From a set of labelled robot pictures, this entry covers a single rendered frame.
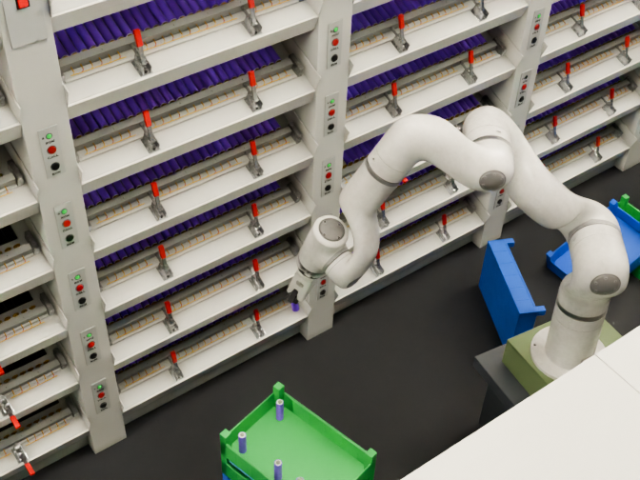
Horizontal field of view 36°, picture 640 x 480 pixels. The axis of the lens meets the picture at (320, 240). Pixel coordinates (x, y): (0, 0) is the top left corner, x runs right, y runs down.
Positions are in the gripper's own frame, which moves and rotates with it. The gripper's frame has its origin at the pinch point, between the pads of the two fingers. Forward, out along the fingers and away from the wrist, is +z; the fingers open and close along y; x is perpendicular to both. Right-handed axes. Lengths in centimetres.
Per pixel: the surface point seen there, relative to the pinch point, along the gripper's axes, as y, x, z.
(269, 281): 10.3, 8.9, 20.2
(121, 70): -11, 52, -53
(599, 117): 128, -49, 14
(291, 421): -26.7, -16.2, 6.5
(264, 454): -37.9, -14.9, 5.6
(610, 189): 131, -69, 42
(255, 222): 9.7, 18.6, -2.0
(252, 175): 10.6, 24.0, -17.5
